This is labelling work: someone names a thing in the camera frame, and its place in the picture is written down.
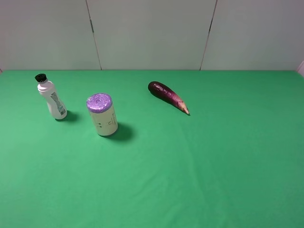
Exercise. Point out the white bottle with black cap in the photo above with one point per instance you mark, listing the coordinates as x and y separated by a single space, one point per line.
47 89

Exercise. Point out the purple eggplant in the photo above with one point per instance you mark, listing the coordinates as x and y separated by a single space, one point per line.
164 93

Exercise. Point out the purple garbage bag roll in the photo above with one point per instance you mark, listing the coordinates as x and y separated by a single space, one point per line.
101 110

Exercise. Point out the green table cloth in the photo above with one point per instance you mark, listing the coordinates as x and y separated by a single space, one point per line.
237 161

